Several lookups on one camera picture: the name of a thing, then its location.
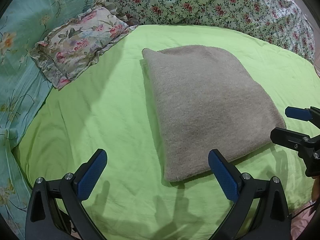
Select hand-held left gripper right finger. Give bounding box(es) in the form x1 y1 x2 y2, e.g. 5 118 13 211
208 149 292 240

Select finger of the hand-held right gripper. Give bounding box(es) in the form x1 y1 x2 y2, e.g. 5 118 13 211
270 127 316 153
285 106 320 122

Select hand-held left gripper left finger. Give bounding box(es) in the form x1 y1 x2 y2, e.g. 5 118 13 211
25 148 108 240

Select beige knit sweater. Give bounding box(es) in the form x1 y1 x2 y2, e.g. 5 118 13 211
141 44 287 183

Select lime green bed sheet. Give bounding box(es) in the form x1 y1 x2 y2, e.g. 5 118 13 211
11 24 316 240

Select pink cloth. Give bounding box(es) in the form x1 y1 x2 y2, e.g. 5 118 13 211
290 214 314 240

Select white red-flowered quilt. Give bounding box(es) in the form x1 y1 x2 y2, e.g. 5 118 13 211
90 0 316 64

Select ruffled floral pillow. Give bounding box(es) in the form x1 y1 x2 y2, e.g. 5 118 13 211
30 6 138 91

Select teal floral quilt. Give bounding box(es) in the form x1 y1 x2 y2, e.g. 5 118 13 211
0 0 95 233

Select black cable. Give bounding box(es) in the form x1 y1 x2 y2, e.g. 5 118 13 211
290 203 316 217

